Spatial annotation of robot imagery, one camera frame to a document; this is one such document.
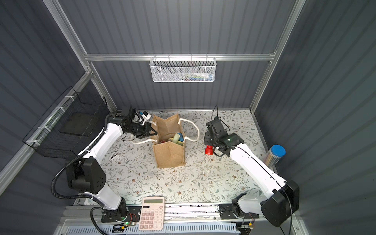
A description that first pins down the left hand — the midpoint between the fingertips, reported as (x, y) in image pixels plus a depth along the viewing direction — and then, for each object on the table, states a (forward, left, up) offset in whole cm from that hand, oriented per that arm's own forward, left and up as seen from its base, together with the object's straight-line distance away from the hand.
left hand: (158, 134), depth 82 cm
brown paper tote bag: (-7, -7, +3) cm, 10 cm away
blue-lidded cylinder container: (-13, -61, -1) cm, 63 cm away
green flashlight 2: (-1, -12, -7) cm, 14 cm away
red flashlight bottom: (-7, -4, +3) cm, 9 cm away
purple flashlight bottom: (+5, -5, -12) cm, 14 cm away
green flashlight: (+3, -9, -9) cm, 13 cm away
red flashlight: (-10, -28, 0) cm, 30 cm away
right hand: (-3, -29, +2) cm, 29 cm away
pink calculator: (-37, +1, -18) cm, 42 cm away
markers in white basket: (+34, -22, +15) cm, 43 cm away
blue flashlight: (+5, -12, -11) cm, 17 cm away
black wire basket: (0, +44, +9) cm, 45 cm away
